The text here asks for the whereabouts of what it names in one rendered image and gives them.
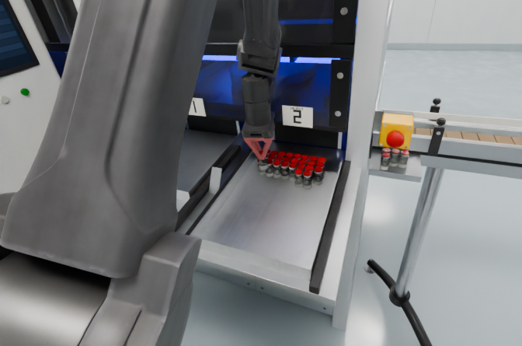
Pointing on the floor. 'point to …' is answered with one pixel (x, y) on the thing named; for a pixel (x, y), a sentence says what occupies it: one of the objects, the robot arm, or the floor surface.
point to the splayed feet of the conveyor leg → (400, 301)
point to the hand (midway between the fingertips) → (262, 154)
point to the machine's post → (363, 99)
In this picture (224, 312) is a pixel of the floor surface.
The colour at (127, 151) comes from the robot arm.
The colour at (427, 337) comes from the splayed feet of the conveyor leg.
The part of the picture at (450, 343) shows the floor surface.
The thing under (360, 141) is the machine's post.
